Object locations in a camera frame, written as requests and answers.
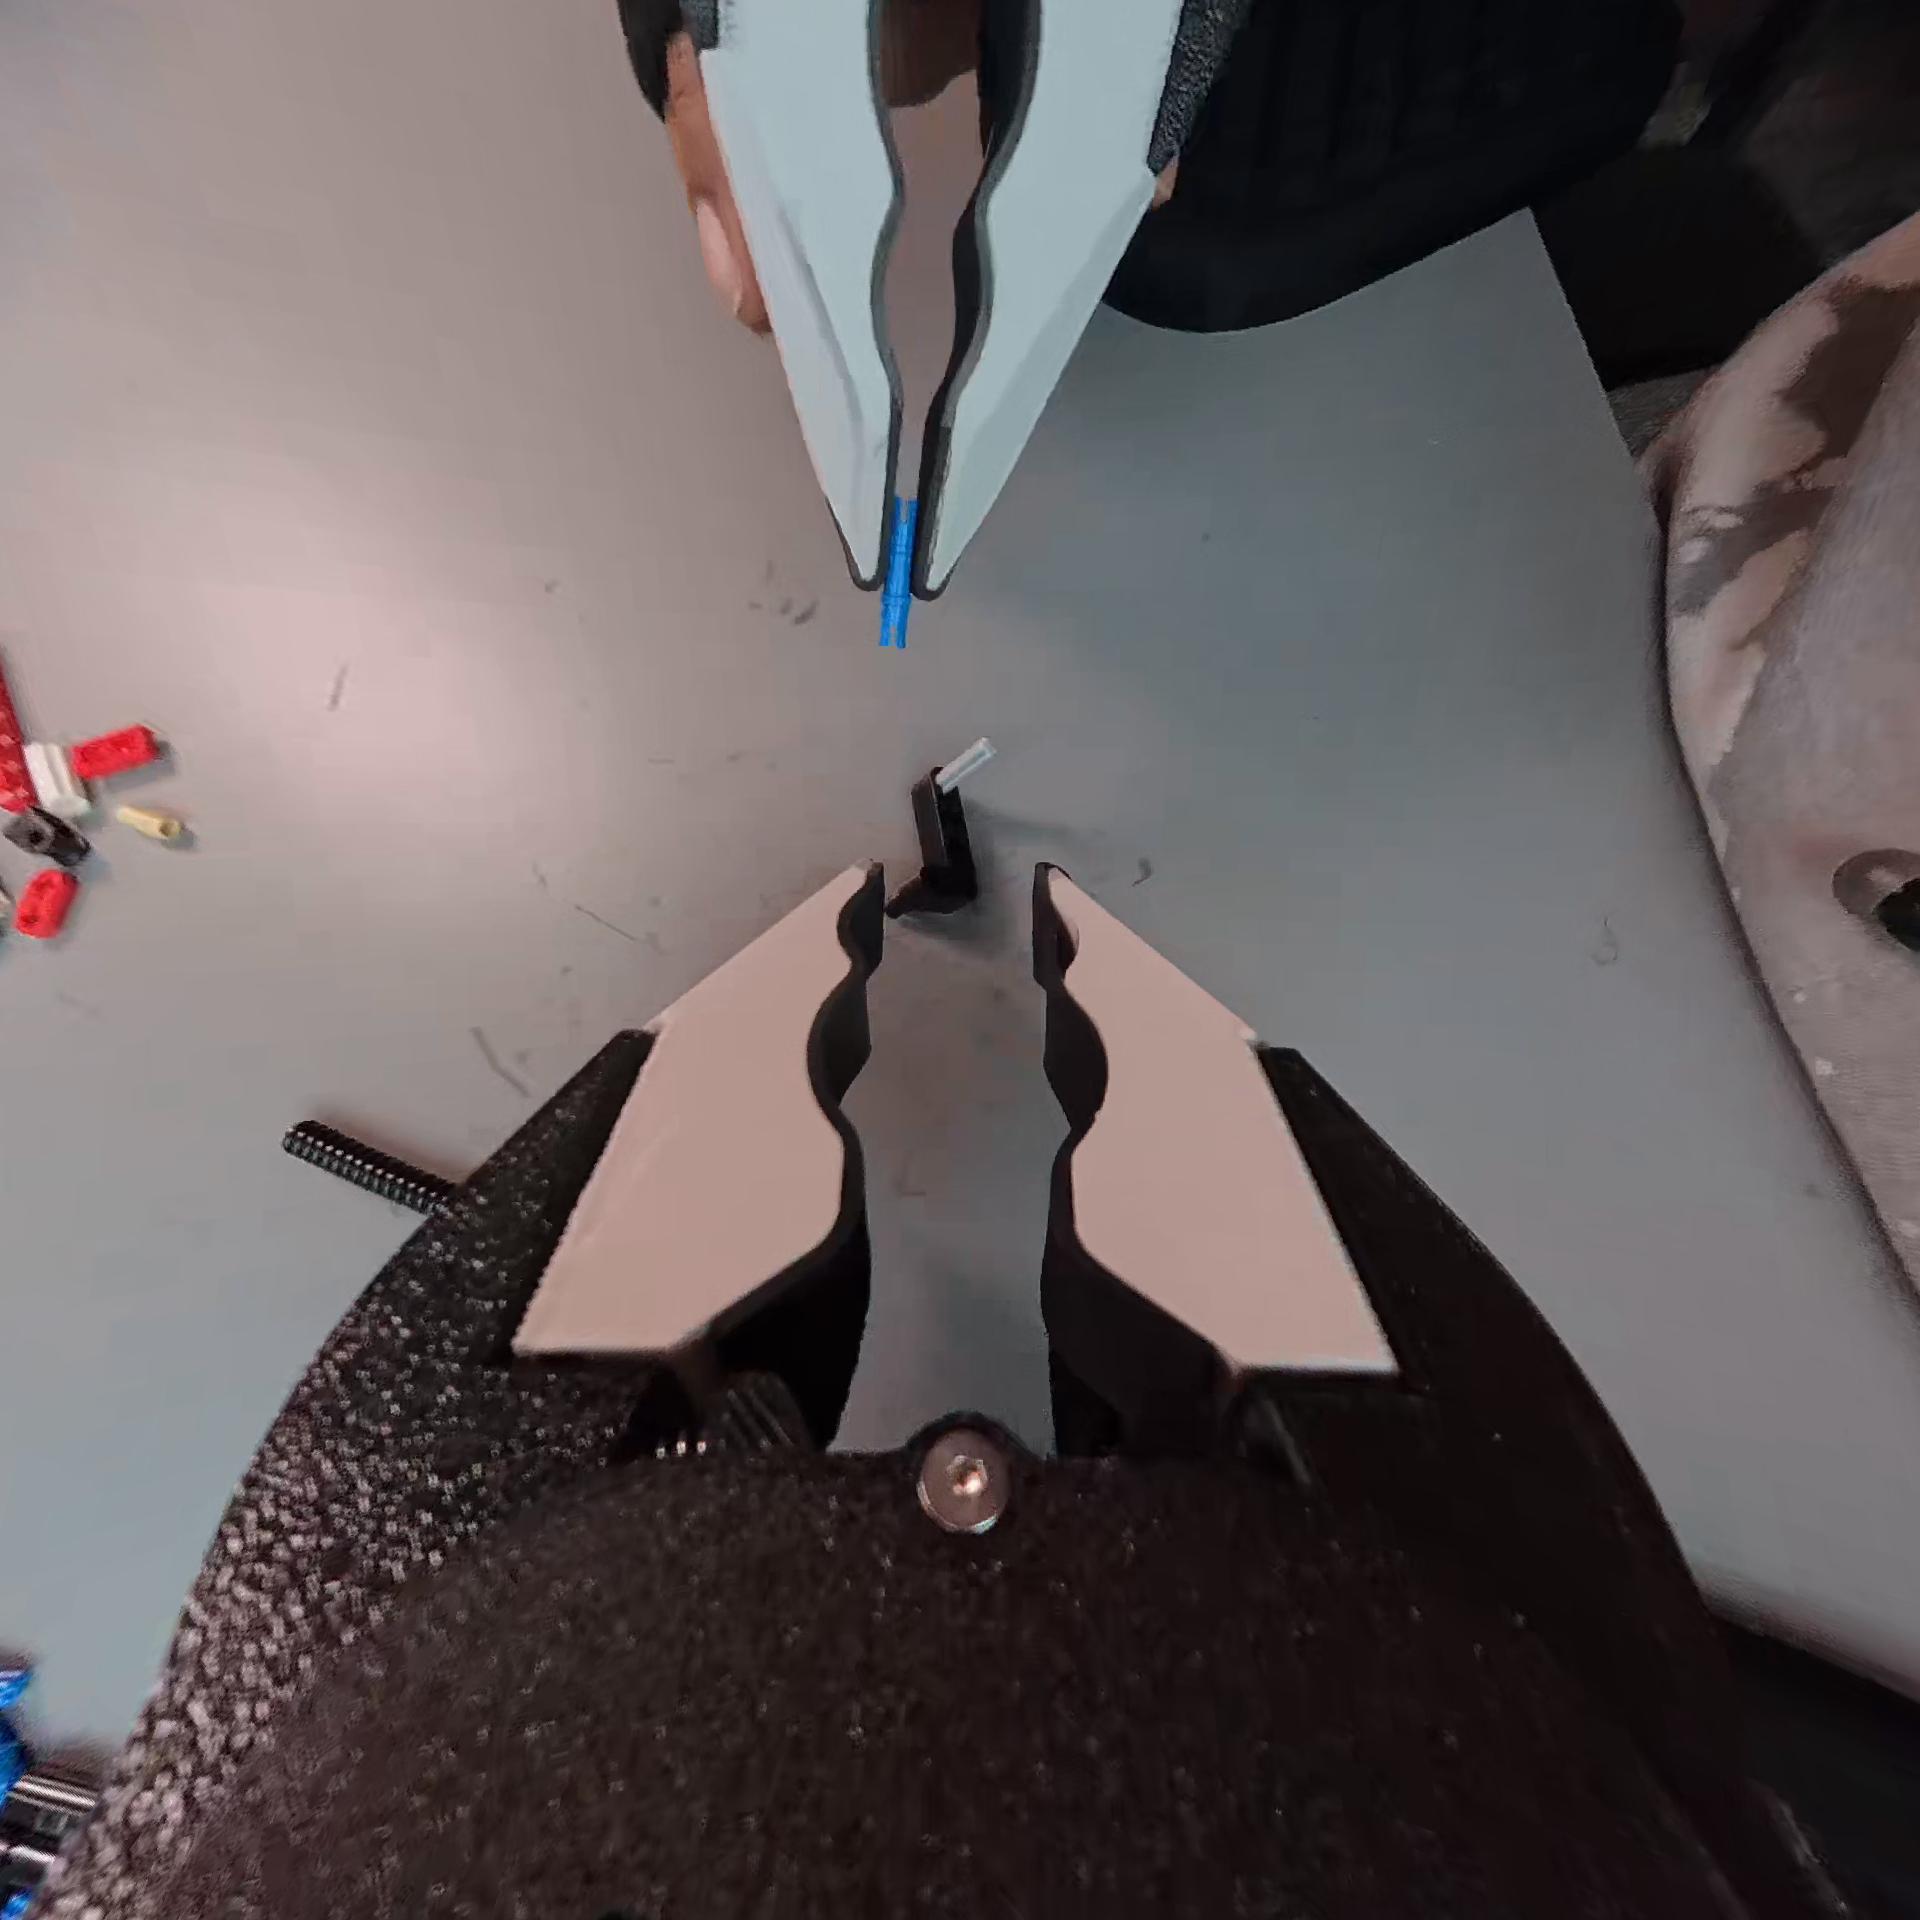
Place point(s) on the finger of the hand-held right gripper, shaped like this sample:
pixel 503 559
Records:
pixel 1072 195
pixel 797 195

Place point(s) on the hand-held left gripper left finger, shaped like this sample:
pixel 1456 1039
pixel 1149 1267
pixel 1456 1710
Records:
pixel 675 1185

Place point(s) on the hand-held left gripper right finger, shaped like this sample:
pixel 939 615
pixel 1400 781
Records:
pixel 1214 1200

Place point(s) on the blue toy pin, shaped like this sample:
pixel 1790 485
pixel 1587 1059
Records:
pixel 897 599

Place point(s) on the black angled toy connector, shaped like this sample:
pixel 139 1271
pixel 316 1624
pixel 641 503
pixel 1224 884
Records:
pixel 939 856

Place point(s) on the light grey toy pin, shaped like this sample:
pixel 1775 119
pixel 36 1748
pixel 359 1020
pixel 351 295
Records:
pixel 967 759

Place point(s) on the grey desk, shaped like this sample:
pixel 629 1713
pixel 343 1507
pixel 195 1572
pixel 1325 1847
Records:
pixel 375 375

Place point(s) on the person's right hand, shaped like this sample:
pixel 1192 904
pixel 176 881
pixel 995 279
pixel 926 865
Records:
pixel 713 182

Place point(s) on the tan toy pin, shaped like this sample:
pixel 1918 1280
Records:
pixel 148 821

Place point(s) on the red oval toy piece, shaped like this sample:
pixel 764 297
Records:
pixel 44 905

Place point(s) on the red flat toy piece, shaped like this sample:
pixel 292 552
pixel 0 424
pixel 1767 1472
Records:
pixel 117 752

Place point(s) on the black round toy connector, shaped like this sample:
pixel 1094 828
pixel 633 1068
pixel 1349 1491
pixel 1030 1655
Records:
pixel 53 836

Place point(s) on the small white toy piece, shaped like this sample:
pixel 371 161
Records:
pixel 53 781

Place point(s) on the red toy beam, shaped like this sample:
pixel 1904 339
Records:
pixel 9 750

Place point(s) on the blue and metal toy part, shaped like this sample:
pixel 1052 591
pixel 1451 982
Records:
pixel 13 1724

